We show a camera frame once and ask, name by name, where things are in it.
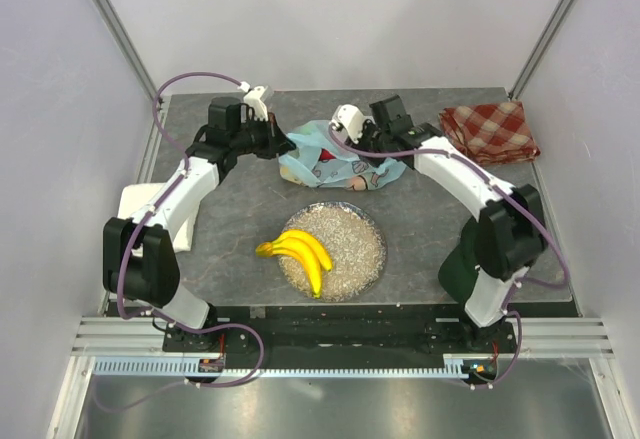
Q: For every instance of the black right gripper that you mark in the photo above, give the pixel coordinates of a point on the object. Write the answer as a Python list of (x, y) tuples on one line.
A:
[(367, 128)]

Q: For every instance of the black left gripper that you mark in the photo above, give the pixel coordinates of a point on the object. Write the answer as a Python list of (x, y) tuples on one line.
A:
[(277, 142)]

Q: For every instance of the light blue plastic bag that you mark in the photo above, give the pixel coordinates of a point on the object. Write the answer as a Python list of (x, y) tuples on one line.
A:
[(346, 171)]

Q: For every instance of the yellow fake banana bunch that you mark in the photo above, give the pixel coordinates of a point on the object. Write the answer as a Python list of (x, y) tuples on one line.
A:
[(308, 251)]

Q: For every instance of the red fake dragon fruit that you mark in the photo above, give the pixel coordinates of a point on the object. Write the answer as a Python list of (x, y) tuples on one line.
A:
[(325, 156)]

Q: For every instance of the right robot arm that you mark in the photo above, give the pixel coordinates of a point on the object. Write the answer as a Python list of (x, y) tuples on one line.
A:
[(499, 243)]

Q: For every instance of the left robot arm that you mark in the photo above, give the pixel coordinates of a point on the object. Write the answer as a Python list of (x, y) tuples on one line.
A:
[(139, 260)]

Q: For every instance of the red checkered cloth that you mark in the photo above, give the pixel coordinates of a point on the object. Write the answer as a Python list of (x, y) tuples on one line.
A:
[(490, 134)]

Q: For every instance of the speckled round plate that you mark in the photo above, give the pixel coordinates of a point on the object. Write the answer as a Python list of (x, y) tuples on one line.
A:
[(355, 244)]

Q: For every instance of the white folded towel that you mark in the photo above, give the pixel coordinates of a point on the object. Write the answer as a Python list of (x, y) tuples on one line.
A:
[(134, 197)]

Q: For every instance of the dark green baseball cap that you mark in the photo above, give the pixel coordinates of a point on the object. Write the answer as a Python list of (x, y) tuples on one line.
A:
[(458, 274)]

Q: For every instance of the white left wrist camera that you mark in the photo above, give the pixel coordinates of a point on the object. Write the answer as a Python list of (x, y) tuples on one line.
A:
[(256, 97)]

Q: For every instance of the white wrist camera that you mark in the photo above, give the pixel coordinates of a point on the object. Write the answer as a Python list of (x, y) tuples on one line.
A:
[(256, 97), (349, 119)]

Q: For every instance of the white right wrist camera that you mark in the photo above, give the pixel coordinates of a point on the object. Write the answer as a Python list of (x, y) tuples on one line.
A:
[(349, 119)]

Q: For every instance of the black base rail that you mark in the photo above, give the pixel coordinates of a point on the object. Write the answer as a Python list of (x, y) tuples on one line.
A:
[(352, 336)]

